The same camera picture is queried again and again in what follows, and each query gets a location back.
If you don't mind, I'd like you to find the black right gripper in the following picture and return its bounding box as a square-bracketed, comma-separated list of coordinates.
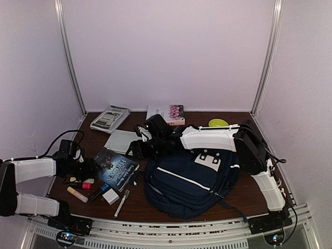
[126, 135, 165, 160]

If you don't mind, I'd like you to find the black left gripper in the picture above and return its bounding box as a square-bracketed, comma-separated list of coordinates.
[67, 157, 102, 182]

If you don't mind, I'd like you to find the dark Wuthering Heights book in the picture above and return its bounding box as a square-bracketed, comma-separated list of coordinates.
[94, 147, 140, 192]

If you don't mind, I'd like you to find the navy blue student backpack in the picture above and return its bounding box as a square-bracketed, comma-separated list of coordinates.
[144, 149, 240, 219]

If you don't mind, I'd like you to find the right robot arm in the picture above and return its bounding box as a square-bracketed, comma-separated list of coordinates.
[127, 115, 289, 229]

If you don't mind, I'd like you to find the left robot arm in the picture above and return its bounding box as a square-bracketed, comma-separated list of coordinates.
[1, 140, 100, 230]

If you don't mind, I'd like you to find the pink highlighter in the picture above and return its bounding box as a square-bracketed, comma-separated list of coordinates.
[69, 183, 91, 189]

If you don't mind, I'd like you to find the yellow highlighter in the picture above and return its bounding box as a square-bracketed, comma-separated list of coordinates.
[70, 176, 95, 184]

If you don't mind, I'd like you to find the blue cap marker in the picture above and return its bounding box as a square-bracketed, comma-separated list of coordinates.
[88, 183, 110, 202]

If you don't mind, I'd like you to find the beige highlighter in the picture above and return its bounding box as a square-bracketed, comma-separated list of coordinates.
[67, 187, 88, 203]

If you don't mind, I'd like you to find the white Designer Fate book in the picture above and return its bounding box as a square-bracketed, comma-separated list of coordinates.
[146, 104, 185, 126]

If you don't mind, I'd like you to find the white power adapter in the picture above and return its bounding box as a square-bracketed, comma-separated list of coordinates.
[101, 189, 120, 205]

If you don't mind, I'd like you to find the pale green paperback book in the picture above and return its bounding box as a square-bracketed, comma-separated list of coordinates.
[104, 130, 141, 155]

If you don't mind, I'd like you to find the grey Ianra magazine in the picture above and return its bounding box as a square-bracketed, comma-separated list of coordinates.
[90, 105, 130, 134]

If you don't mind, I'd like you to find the lime green bowl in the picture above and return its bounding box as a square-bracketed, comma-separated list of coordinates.
[209, 119, 228, 127]

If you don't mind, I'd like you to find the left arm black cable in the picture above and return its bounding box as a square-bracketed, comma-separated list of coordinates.
[38, 129, 86, 161]

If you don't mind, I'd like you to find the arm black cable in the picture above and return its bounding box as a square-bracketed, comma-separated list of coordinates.
[38, 129, 86, 161]
[256, 132, 299, 234]

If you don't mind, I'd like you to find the aluminium front rail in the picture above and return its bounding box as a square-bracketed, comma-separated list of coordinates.
[19, 204, 323, 248]

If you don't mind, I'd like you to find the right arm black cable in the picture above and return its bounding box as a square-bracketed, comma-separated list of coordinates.
[256, 132, 299, 234]

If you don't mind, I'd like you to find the aluminium frame post left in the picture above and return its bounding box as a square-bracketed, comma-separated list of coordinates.
[54, 0, 87, 116]

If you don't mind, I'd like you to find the aluminium frame post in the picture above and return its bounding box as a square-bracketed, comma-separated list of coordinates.
[54, 0, 87, 116]
[251, 0, 284, 118]

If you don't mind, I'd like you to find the aluminium frame post right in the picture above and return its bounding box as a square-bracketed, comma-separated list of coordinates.
[251, 0, 284, 118]

